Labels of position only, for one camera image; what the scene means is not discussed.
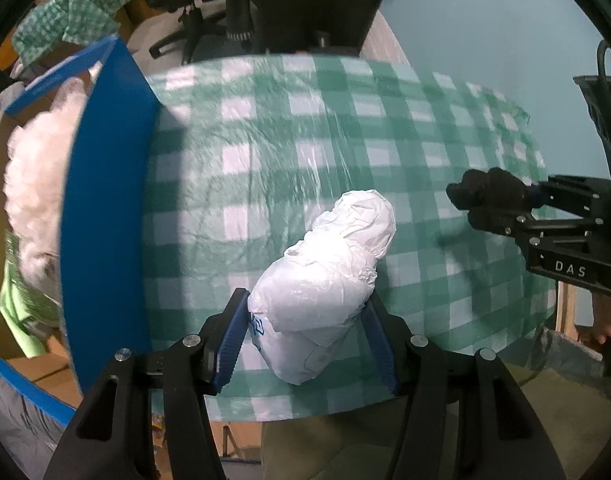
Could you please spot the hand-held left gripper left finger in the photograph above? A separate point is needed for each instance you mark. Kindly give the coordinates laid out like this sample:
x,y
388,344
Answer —
x,y
230,345

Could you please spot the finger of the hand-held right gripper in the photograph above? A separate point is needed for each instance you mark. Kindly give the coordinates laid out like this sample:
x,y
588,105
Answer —
x,y
535,225
570,192

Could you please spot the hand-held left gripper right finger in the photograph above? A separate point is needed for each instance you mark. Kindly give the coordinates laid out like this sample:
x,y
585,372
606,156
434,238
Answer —
x,y
383,350

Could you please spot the black cloth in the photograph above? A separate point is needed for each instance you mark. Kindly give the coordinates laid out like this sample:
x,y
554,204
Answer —
x,y
490,190

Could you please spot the white plastic bag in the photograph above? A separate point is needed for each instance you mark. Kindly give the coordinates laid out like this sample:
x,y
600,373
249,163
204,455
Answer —
x,y
325,270

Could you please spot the blue cardboard box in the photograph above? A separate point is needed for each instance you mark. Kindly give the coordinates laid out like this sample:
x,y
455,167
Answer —
x,y
110,185

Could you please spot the lime green cloth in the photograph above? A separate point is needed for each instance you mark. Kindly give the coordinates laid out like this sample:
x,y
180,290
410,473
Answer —
x,y
22,320

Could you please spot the green glitter cloth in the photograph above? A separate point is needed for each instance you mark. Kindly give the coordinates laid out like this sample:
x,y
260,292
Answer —
x,y
16,260

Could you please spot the person's right hand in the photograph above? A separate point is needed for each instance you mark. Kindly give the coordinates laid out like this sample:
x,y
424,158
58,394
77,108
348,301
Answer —
x,y
608,315

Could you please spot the person's olive trousers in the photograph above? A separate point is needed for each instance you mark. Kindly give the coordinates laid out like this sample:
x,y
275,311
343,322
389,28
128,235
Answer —
x,y
335,445

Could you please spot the grey quilt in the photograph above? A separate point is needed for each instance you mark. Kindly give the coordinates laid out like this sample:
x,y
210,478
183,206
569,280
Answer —
x,y
20,410

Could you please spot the green checked tablecloth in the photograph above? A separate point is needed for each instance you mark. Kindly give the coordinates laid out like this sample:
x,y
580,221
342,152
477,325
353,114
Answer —
x,y
285,125

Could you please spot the white fluffy stuffing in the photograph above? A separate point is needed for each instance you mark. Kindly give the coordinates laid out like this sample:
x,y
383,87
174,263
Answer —
x,y
40,170

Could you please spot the black cabinet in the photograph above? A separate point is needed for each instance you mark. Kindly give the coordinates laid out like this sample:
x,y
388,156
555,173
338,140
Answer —
x,y
310,0

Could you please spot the black office chair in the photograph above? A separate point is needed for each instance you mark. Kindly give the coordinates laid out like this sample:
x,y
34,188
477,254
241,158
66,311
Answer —
x,y
195,20

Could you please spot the large cardboard box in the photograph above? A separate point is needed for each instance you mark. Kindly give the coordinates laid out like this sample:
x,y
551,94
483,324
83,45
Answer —
x,y
135,17

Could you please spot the green checked cloth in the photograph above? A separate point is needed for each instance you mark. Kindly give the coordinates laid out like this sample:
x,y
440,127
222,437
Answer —
x,y
75,15

